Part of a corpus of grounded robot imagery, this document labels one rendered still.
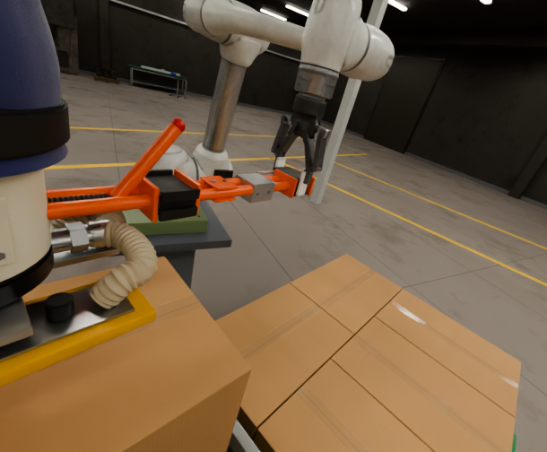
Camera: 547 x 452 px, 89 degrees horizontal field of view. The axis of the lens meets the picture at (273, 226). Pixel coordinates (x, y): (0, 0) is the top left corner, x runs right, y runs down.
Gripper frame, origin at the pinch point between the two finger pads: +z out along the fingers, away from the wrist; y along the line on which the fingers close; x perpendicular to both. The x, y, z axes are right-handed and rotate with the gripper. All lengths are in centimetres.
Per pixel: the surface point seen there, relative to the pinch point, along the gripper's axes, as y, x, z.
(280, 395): 20, -1, 67
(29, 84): 10, -52, -16
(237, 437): 22, -22, 61
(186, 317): 6.2, -30.8, 27.0
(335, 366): 26, 25, 67
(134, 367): 11, -44, 27
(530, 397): 112, 170, 122
